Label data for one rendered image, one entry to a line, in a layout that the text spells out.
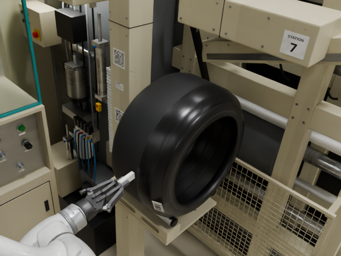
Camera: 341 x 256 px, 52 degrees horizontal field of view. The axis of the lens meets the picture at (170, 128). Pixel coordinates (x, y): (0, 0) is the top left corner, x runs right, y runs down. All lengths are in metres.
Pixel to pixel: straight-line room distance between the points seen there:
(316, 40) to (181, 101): 0.49
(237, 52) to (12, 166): 1.16
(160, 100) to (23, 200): 0.92
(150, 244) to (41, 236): 1.57
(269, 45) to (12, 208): 1.37
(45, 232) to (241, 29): 0.97
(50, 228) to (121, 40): 0.76
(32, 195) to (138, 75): 0.82
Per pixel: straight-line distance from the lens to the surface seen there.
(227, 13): 1.41
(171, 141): 1.23
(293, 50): 1.30
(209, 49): 1.67
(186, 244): 2.67
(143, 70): 1.54
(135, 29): 1.44
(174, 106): 1.27
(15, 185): 1.84
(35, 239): 1.18
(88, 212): 1.22
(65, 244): 1.07
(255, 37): 1.36
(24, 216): 1.96
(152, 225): 1.68
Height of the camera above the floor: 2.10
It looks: 34 degrees down
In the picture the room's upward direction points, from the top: 5 degrees clockwise
